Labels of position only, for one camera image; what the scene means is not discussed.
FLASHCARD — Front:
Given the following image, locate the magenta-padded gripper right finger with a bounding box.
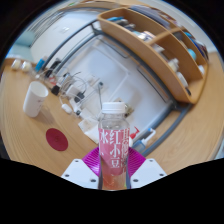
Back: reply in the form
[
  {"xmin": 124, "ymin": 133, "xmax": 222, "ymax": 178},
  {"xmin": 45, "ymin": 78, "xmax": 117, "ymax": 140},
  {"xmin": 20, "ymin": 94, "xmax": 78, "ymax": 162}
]
[{"xmin": 127, "ymin": 147, "xmax": 168, "ymax": 190}]

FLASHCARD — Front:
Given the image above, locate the white paper cup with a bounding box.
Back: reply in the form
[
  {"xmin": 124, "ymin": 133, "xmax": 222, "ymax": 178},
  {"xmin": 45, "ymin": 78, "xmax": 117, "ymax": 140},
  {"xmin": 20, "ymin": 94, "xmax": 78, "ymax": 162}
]
[{"xmin": 22, "ymin": 80, "xmax": 50, "ymax": 118}]

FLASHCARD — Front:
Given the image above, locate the black charger block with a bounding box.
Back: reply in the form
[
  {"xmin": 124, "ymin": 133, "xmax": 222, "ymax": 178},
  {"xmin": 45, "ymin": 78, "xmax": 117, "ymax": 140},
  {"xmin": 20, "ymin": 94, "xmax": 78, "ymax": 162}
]
[{"xmin": 51, "ymin": 84, "xmax": 61, "ymax": 96}]

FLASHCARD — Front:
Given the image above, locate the brown tree creature figurine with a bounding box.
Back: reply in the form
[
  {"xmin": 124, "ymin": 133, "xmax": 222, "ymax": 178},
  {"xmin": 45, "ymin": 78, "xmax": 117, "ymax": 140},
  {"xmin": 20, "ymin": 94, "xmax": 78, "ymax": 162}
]
[{"xmin": 114, "ymin": 98, "xmax": 135, "ymax": 117}]

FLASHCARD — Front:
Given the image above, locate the small white oval device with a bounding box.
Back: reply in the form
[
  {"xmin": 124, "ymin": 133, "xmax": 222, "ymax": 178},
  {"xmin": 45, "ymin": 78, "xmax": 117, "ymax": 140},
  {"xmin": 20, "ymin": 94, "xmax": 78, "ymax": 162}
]
[{"xmin": 61, "ymin": 103, "xmax": 73, "ymax": 115}]

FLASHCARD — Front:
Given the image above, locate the clear blue spray bottle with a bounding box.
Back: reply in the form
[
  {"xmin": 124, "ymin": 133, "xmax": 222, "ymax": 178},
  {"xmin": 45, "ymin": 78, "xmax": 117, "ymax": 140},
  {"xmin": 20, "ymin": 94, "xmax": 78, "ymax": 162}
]
[{"xmin": 132, "ymin": 127, "xmax": 157, "ymax": 154}]

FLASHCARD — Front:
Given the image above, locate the wooden wardrobe cabinet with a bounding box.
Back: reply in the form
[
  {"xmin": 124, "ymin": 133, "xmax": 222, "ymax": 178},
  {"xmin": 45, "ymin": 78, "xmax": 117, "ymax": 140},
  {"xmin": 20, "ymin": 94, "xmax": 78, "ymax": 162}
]
[{"xmin": 146, "ymin": 49, "xmax": 224, "ymax": 176}]

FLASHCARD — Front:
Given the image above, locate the flat round red coaster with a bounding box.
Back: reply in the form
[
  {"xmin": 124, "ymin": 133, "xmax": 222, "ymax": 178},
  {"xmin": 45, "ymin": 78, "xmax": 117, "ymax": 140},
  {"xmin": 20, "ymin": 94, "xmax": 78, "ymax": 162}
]
[{"xmin": 45, "ymin": 127, "xmax": 69, "ymax": 152}]

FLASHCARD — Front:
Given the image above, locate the white tissue pack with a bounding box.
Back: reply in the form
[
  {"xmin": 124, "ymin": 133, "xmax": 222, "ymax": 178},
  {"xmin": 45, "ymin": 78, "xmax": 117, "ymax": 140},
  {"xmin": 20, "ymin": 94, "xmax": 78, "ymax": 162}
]
[{"xmin": 78, "ymin": 114, "xmax": 101, "ymax": 144}]

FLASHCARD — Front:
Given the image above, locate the small round white object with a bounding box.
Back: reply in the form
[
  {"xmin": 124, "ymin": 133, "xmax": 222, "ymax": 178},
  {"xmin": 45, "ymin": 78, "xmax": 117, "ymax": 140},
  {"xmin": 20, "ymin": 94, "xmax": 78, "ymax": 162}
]
[
  {"xmin": 21, "ymin": 60, "xmax": 33, "ymax": 73},
  {"xmin": 10, "ymin": 58, "xmax": 22, "ymax": 71}
]

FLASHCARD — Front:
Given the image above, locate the clear bottle with pink label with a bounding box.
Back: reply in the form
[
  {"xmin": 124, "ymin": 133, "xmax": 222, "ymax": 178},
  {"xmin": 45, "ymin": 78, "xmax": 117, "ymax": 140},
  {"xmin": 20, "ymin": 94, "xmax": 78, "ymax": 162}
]
[{"xmin": 98, "ymin": 101, "xmax": 131, "ymax": 191}]

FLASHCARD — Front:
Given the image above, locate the small blue bottle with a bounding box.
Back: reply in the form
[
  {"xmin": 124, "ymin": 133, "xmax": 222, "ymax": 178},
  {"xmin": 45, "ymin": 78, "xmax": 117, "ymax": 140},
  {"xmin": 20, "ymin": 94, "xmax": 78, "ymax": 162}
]
[{"xmin": 34, "ymin": 56, "xmax": 48, "ymax": 73}]

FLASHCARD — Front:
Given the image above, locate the white power adapter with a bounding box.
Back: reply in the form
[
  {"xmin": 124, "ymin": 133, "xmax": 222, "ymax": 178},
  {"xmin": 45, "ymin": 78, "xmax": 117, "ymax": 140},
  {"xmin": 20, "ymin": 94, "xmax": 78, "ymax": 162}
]
[{"xmin": 66, "ymin": 84, "xmax": 80, "ymax": 98}]

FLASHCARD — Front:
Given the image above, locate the teal pillow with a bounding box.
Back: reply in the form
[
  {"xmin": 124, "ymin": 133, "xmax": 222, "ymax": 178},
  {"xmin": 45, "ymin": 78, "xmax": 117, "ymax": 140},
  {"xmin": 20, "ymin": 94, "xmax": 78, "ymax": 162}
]
[{"xmin": 14, "ymin": 31, "xmax": 36, "ymax": 48}]

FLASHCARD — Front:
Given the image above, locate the black upright device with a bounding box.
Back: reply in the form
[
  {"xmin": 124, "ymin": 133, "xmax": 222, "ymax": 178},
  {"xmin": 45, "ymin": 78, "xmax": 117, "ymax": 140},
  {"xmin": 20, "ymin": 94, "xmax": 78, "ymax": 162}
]
[{"xmin": 44, "ymin": 59, "xmax": 62, "ymax": 78}]

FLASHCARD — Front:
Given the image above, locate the wooden wall shelf unit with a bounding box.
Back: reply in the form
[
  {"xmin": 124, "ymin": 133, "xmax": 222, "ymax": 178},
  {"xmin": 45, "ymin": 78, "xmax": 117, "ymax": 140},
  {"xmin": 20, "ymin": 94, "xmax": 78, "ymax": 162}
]
[{"xmin": 97, "ymin": 4, "xmax": 209, "ymax": 105}]

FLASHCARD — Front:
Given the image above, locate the grey metal desk frame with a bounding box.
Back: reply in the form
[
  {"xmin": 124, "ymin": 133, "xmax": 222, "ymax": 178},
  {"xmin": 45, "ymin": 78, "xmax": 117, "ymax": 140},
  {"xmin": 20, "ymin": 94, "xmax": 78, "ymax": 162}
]
[{"xmin": 43, "ymin": 18, "xmax": 194, "ymax": 158}]

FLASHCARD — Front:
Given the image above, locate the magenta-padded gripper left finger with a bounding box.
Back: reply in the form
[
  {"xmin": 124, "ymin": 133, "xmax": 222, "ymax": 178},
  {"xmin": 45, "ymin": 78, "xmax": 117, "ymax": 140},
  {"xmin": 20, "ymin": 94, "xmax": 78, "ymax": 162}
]
[{"xmin": 60, "ymin": 146, "xmax": 101, "ymax": 190}]

